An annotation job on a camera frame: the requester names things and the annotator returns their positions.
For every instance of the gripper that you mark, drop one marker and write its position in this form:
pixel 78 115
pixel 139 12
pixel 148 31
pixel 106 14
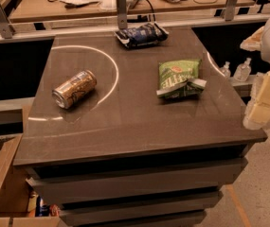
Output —
pixel 259 114

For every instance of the green jalapeno chip bag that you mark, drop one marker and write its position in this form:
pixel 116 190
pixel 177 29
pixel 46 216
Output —
pixel 179 79

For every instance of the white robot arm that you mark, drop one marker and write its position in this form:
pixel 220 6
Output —
pixel 259 40

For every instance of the dark blue chip bag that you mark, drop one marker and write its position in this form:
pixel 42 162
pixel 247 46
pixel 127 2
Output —
pixel 145 35

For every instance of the orange soda can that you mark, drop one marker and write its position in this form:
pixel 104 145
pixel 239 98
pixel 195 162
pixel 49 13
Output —
pixel 73 90

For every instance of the small clear sanitizer bottle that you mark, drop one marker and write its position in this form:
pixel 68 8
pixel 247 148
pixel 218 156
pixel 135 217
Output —
pixel 225 70

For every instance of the grey drawer cabinet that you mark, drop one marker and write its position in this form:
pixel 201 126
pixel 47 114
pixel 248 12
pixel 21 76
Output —
pixel 122 156

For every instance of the snack items in box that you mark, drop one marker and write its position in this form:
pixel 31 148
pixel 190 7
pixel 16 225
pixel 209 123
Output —
pixel 37 207

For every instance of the wooden background desk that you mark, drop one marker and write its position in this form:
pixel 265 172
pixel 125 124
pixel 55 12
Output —
pixel 43 10

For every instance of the cardboard box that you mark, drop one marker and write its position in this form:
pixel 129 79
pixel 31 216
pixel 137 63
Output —
pixel 14 193

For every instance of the right metal bracket post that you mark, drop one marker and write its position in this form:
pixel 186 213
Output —
pixel 229 12

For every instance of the middle metal bracket post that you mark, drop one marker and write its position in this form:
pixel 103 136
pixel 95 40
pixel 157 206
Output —
pixel 121 14

